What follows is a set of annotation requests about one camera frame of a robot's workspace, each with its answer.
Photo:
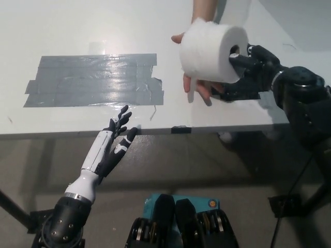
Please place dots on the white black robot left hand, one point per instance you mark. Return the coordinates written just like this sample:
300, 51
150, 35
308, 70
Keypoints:
103, 155

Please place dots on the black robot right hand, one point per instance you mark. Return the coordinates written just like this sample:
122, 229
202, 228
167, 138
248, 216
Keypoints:
258, 69

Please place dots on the person's bare hand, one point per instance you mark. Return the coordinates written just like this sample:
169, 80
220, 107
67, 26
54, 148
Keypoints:
204, 89

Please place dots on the white toilet paper roll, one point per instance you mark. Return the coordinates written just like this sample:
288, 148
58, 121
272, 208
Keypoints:
207, 56

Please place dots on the black teal robot body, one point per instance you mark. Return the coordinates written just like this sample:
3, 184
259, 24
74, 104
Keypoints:
186, 222

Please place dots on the grey white rounded foot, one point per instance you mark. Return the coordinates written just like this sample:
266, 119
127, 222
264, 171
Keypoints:
226, 137

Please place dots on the clear plastic tape strip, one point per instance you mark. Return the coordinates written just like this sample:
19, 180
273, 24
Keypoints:
64, 113

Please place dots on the black slanted table leg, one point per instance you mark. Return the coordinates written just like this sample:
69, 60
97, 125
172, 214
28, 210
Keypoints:
319, 196
13, 209

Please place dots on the grey duct tape patch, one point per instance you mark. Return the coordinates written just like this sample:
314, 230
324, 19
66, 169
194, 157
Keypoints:
90, 82

